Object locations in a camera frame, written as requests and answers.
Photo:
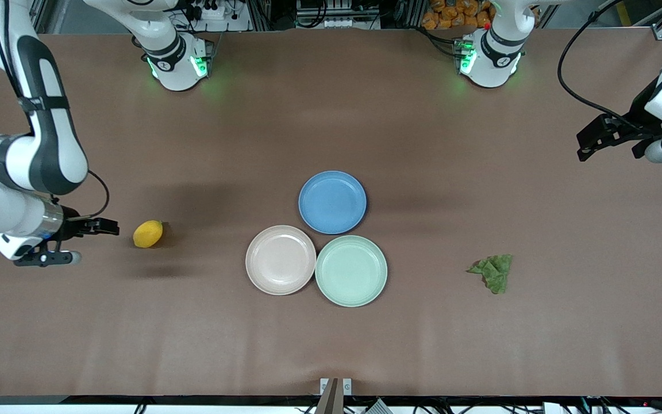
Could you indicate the pink plate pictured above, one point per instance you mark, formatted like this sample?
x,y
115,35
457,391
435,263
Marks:
x,y
280,260

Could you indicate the green lettuce leaf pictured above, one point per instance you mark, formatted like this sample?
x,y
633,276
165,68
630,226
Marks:
x,y
495,273

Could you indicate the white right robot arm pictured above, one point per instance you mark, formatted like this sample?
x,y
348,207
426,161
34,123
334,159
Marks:
x,y
49,144

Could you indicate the blue plate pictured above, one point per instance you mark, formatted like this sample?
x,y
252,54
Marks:
x,y
332,202

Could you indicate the pale green plate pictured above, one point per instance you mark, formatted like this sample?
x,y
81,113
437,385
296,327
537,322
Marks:
x,y
351,270

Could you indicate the yellow lemon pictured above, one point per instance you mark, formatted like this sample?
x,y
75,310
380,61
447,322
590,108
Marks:
x,y
147,234

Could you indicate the grey ribbed adapter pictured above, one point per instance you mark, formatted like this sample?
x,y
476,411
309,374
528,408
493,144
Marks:
x,y
377,407

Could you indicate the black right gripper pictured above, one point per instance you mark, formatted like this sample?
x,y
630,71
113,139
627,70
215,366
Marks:
x,y
72,227

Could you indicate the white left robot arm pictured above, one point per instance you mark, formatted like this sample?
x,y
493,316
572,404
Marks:
x,y
495,57

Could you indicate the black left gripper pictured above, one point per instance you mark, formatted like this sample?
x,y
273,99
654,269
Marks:
x,y
639,124

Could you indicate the metal bracket with bar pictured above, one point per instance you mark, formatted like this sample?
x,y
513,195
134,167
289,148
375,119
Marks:
x,y
331,397

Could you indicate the bag of oranges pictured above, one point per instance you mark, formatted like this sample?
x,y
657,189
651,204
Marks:
x,y
451,14

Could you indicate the white rack device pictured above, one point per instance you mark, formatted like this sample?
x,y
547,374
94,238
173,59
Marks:
x,y
337,14

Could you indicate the white power strip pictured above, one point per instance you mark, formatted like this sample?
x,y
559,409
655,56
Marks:
x,y
210,11

